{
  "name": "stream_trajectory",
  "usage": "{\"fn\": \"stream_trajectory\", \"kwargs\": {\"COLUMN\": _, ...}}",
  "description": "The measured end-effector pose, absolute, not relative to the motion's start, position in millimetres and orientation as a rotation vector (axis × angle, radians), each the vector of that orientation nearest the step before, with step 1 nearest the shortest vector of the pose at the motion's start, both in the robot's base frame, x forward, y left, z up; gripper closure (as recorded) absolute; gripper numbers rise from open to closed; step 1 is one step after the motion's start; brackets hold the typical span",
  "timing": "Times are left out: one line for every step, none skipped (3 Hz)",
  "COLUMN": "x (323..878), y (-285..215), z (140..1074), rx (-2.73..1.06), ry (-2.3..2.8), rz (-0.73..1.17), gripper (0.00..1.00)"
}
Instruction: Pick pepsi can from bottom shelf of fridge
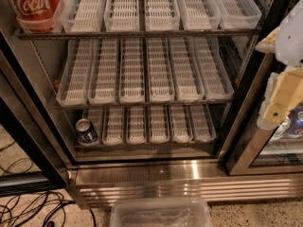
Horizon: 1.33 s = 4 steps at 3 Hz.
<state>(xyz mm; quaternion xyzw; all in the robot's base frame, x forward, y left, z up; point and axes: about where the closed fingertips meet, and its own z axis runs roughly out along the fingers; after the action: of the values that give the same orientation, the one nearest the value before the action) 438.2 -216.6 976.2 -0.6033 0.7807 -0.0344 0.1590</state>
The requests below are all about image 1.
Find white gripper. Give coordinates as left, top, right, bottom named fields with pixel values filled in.
left=255, top=26, right=303, bottom=125

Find blue pepsi can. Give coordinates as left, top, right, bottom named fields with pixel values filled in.
left=76, top=118, right=98, bottom=146

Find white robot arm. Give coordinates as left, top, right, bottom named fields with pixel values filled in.
left=255, top=0, right=303, bottom=130

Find blue can behind door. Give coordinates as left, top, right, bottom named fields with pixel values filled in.
left=286, top=108, right=303, bottom=138

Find white can behind door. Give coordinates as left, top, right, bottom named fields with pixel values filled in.
left=271, top=117, right=291, bottom=141

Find middle shelf tray six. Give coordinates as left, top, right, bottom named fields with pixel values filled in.
left=192, top=37, right=234, bottom=100

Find shelf tray six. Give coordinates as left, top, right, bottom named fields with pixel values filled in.
left=215, top=0, right=262, bottom=29
left=192, top=37, right=234, bottom=100
left=189, top=105, right=216, bottom=143

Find top shelf tray six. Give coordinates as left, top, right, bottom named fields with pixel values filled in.
left=215, top=0, right=262, bottom=29

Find middle shelf tray five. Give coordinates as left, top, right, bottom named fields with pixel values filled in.
left=169, top=37, right=205, bottom=102

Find shelf tray five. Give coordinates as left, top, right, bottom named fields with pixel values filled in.
left=169, top=105, right=192, bottom=143
left=177, top=0, right=222, bottom=30
left=169, top=37, right=205, bottom=102

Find bottom shelf tray six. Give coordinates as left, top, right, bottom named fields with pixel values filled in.
left=189, top=105, right=216, bottom=143

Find top shelf tray five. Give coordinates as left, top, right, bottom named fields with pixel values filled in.
left=177, top=0, right=222, bottom=30

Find bottom shelf tray five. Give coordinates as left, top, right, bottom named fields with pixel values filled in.
left=169, top=105, right=192, bottom=143

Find middle shelf tray four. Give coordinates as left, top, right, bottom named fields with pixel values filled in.
left=146, top=38, right=175, bottom=102

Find shelf tray four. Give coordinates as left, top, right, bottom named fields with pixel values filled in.
left=149, top=106, right=169, bottom=144
left=144, top=0, right=180, bottom=31
left=146, top=38, right=175, bottom=102

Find bottom shelf tray four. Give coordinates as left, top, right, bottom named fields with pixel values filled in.
left=149, top=106, right=169, bottom=144

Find top shelf tray four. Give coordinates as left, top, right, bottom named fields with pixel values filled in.
left=144, top=0, right=180, bottom=31

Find middle shelf tray three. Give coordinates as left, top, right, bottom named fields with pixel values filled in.
left=118, top=38, right=145, bottom=103

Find shelf tray three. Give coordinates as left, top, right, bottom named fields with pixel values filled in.
left=126, top=106, right=146, bottom=145
left=118, top=38, right=145, bottom=103
left=103, top=0, right=140, bottom=32

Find bottom shelf tray three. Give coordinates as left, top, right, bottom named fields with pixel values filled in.
left=126, top=106, right=146, bottom=145

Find stainless steel fridge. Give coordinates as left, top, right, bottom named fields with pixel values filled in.
left=0, top=0, right=303, bottom=208

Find top shelf tray three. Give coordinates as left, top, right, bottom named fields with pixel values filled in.
left=103, top=0, right=140, bottom=32

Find bottom shelf tray two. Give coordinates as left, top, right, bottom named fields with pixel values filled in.
left=102, top=108, right=124, bottom=146

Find shelf tray two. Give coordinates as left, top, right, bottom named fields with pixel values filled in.
left=88, top=39, right=118, bottom=105
left=102, top=108, right=124, bottom=146
left=61, top=0, right=106, bottom=33

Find middle shelf tray two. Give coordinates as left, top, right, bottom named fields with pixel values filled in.
left=88, top=39, right=118, bottom=105

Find bottom shelf tray one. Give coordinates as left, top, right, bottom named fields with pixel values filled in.
left=82, top=109, right=102, bottom=144

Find middle shelf tray one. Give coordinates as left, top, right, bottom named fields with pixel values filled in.
left=56, top=39, right=94, bottom=107

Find top shelf tray two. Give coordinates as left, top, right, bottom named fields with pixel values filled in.
left=61, top=0, right=106, bottom=33

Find red coca-cola can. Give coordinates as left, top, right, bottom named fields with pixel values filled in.
left=5, top=0, right=62, bottom=33

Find glass fridge door left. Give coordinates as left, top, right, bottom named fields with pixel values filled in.
left=0, top=31, right=70, bottom=198

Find clear plastic bin on floor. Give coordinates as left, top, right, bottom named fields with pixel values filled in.
left=110, top=197, right=213, bottom=227

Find black cables on floor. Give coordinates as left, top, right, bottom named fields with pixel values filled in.
left=0, top=126, right=98, bottom=227

